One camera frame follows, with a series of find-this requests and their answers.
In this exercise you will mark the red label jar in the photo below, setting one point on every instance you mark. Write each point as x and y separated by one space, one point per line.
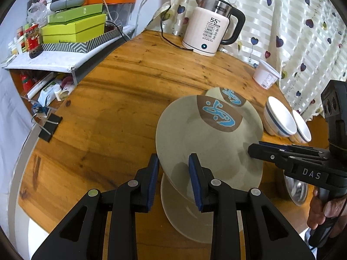
33 40

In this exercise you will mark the cluster of small bottles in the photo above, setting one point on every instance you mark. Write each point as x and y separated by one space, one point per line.
16 44

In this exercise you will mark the beige plate with blue fish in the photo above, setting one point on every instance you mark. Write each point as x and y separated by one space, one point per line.
250 111
200 146
184 219

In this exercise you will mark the white bowl with blue stripe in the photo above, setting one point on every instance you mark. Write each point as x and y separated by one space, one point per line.
303 130
279 116

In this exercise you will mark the heart print striped curtain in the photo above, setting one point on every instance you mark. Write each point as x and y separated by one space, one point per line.
284 32

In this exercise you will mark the stainless steel bowl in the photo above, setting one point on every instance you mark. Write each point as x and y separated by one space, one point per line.
295 191

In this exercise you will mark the lime green box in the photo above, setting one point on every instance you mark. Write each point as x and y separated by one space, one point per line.
73 31

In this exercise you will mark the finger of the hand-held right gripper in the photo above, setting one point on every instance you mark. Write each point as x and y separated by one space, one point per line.
267 154
283 148

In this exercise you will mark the white plastic tub with lid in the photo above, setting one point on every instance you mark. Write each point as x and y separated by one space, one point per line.
264 75

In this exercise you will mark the person's right hand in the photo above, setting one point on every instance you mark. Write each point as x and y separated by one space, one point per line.
337 211

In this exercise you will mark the white tube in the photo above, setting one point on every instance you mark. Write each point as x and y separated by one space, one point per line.
40 85

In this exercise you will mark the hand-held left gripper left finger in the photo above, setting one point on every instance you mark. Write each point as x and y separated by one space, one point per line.
153 180

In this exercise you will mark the white and green packet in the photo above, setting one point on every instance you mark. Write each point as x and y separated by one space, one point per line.
48 94

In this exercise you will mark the black binder clip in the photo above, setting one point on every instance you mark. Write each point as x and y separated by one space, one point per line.
50 128

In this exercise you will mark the grey and black device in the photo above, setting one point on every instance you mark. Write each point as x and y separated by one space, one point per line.
63 4

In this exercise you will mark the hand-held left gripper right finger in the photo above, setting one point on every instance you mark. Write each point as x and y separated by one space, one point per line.
195 181

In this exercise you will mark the chevron patterned tray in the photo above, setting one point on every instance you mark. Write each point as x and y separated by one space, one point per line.
81 46

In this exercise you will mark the white shelf board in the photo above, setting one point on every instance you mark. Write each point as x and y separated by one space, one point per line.
46 61

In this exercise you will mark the cream electric kettle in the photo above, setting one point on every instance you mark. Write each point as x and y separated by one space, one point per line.
202 27

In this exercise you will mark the clear plastic bag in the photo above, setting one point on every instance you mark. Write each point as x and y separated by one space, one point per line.
36 8

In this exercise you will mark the small red bottle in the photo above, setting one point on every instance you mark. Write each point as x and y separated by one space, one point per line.
26 82

